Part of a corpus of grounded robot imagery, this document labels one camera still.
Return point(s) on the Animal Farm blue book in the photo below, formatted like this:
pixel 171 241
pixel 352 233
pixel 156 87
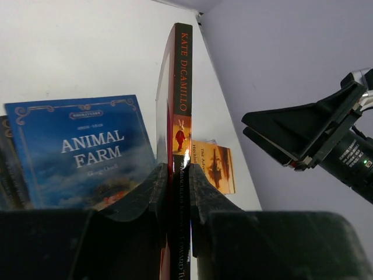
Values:
pixel 80 153

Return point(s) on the dark red orange book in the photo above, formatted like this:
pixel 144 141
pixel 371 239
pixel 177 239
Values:
pixel 173 129

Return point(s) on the orange Huckleberry Finn book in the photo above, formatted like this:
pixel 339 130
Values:
pixel 216 163

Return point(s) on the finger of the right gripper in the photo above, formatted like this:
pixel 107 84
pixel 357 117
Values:
pixel 302 136

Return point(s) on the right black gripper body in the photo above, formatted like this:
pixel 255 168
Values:
pixel 347 152

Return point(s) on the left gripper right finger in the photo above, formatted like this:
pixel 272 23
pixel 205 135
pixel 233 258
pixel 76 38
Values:
pixel 230 243

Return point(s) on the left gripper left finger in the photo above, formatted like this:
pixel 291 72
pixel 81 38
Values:
pixel 123 241

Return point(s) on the Tale of Two Cities book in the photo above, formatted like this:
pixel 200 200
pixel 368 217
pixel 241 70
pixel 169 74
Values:
pixel 11 170

